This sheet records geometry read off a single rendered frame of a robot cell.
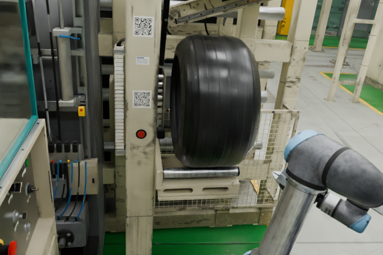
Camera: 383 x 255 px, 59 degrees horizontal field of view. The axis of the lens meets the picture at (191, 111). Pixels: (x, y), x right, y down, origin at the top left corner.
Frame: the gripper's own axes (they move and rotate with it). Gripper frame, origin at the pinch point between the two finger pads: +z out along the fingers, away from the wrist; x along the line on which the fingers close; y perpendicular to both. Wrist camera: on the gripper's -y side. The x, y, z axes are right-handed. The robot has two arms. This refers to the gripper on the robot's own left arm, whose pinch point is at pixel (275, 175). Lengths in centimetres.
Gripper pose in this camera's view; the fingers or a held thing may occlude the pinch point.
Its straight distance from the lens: 141.0
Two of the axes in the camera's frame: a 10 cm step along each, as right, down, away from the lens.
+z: -7.5, -4.3, 5.1
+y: -0.5, -7.3, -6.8
